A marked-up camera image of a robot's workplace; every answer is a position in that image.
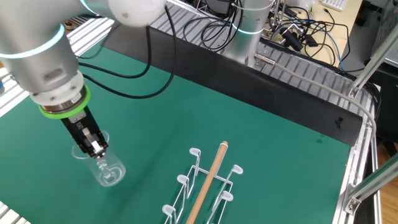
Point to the aluminium frame post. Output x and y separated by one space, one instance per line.
373 62
373 183

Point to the white computer keyboard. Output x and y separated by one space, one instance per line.
334 4

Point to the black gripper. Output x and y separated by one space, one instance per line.
82 127

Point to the green table mat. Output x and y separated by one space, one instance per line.
155 140

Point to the black table mat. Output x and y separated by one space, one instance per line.
248 87

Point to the beige desk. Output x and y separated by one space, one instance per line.
348 31

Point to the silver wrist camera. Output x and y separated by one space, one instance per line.
1 87

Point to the black cabinet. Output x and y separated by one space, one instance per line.
388 102

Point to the black control box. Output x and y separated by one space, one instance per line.
220 6

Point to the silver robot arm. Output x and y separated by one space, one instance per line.
37 46

